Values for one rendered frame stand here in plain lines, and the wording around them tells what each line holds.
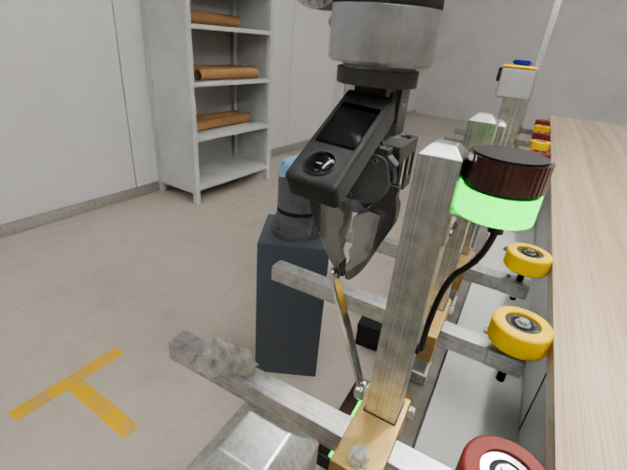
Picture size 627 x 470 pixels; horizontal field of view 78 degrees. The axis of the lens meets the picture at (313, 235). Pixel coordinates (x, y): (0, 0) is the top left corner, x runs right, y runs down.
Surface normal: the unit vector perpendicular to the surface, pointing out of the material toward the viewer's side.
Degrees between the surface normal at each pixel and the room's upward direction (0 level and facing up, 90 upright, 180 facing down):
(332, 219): 92
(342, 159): 31
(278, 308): 90
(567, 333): 0
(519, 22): 90
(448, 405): 0
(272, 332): 90
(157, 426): 0
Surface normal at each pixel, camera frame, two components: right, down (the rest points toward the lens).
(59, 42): 0.84, 0.31
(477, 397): 0.08, -0.89
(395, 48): 0.01, 0.47
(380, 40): -0.26, 0.43
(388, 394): -0.48, 0.36
